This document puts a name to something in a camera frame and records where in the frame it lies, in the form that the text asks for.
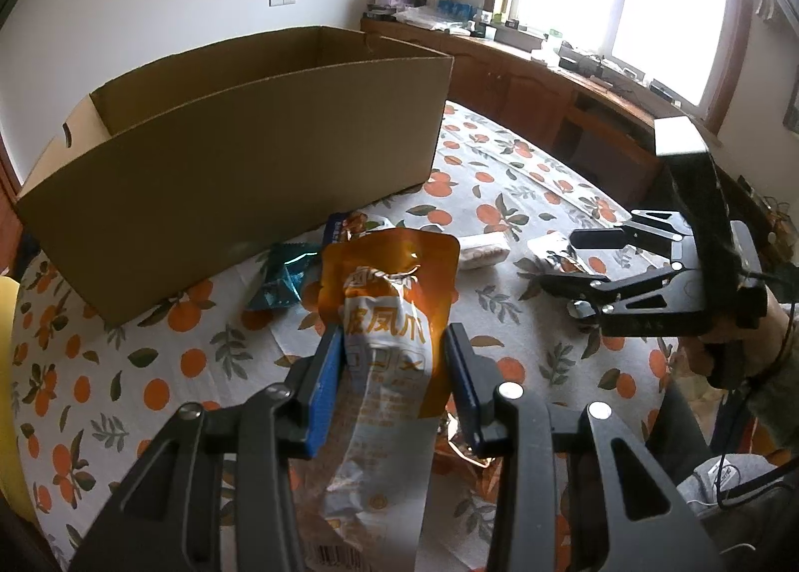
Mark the orange print tablecloth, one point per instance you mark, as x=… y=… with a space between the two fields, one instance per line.
x=187 y=359

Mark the person's grey clothing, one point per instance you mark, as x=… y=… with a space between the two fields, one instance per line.
x=736 y=522

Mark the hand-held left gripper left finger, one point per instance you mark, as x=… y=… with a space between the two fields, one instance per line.
x=328 y=384

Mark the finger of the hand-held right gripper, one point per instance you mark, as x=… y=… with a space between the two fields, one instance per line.
x=637 y=231
x=643 y=303

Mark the person's right hand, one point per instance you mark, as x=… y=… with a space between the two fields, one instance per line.
x=696 y=356

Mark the teal snack packet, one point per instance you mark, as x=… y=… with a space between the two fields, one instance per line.
x=281 y=281

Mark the person's right forearm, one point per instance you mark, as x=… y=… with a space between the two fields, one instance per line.
x=780 y=416

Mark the white printed snack packet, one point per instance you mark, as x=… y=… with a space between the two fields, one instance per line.
x=549 y=250

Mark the brown cardboard box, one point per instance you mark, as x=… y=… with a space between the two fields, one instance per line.
x=249 y=172

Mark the yellow plush toy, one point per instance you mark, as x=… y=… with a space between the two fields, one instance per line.
x=7 y=391

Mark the stack of pink boxes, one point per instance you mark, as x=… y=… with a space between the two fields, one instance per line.
x=393 y=0

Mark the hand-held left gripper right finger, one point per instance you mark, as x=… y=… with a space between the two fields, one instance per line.
x=465 y=384

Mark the wooden slatted wardrobe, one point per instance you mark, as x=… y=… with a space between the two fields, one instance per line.
x=5 y=185

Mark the clear plastic bag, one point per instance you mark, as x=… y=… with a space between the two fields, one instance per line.
x=437 y=16

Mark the blue orange snack packet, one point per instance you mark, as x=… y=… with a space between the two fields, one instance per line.
x=353 y=225

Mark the wooden sideboard cabinet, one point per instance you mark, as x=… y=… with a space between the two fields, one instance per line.
x=530 y=91

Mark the window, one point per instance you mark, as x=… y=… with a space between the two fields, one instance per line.
x=624 y=4

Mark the small white snack packet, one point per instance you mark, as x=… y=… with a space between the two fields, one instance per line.
x=484 y=252

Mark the golden crinkled wrapper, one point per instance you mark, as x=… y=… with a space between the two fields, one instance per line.
x=459 y=450

